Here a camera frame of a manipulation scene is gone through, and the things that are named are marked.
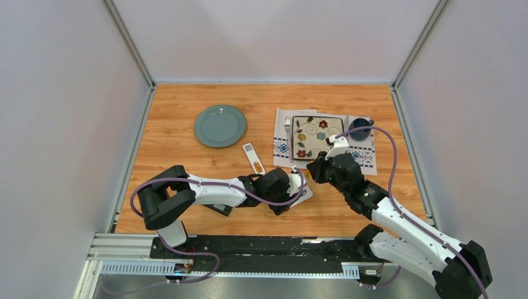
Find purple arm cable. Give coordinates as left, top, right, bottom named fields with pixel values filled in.
left=334, top=125, right=489, bottom=299
left=129, top=167, right=307, bottom=219

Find floral square ceramic plate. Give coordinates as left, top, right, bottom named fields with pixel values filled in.
left=292, top=116, right=344, bottom=160

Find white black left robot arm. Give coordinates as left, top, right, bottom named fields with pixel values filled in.
left=130, top=165, right=307, bottom=259

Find teal round plate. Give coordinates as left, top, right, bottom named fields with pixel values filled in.
left=194, top=105, right=248, bottom=148

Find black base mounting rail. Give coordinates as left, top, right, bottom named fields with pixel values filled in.
left=149, top=235, right=385, bottom=284

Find short white remote control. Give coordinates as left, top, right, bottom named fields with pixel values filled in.
left=290, top=186, right=313, bottom=207

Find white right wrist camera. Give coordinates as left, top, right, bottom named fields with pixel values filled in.
left=325, top=135, right=349, bottom=161

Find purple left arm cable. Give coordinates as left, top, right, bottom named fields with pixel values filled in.
left=129, top=167, right=307, bottom=219

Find aluminium frame rail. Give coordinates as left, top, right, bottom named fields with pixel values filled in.
left=87, top=233, right=157, bottom=261

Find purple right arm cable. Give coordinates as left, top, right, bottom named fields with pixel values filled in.
left=334, top=125, right=489, bottom=299

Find white patterned placemat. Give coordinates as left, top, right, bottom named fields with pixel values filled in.
left=273, top=108, right=377, bottom=176

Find long white remote control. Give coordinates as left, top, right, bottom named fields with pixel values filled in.
left=242, top=143, right=266, bottom=175

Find black remote control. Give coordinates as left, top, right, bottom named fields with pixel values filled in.
left=206, top=204, right=232, bottom=217

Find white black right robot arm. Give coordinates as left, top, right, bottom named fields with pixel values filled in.
left=307, top=152, right=493, bottom=298

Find dark blue mug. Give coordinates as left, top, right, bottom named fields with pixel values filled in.
left=349, top=118, right=375, bottom=141

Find silver fork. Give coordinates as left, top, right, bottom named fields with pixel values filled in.
left=284, top=116, right=294, bottom=163

